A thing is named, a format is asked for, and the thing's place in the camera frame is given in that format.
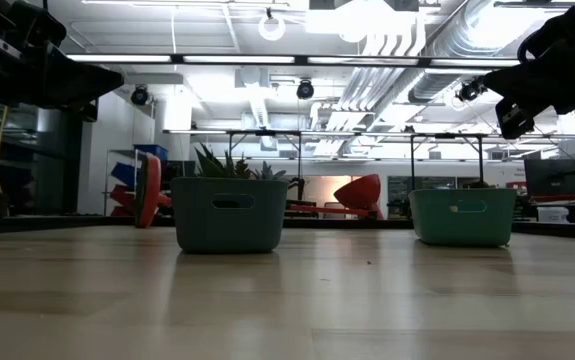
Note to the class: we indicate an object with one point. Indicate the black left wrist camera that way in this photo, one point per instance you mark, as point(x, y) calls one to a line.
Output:
point(42, 27)

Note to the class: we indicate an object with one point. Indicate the teal plastic bin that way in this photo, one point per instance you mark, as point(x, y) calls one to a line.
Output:
point(437, 225)
point(197, 225)

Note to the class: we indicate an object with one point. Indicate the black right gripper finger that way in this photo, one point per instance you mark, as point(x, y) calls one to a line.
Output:
point(527, 82)

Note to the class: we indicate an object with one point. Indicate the white box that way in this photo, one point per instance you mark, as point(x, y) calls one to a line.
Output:
point(553, 214)

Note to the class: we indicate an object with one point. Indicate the potted succulent plant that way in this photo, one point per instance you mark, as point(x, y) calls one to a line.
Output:
point(217, 167)

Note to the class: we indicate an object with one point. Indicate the black monitor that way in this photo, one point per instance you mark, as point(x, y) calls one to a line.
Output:
point(552, 177)

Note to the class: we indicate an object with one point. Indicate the black overhead camera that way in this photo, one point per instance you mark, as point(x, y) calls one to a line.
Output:
point(467, 92)

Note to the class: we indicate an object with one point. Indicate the white round ceiling lamp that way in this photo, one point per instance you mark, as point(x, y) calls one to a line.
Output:
point(272, 39)

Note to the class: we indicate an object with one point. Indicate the black background table frame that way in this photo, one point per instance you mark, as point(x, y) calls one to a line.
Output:
point(447, 135)
point(267, 132)

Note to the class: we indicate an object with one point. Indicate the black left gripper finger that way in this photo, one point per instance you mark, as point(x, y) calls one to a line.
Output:
point(82, 80)

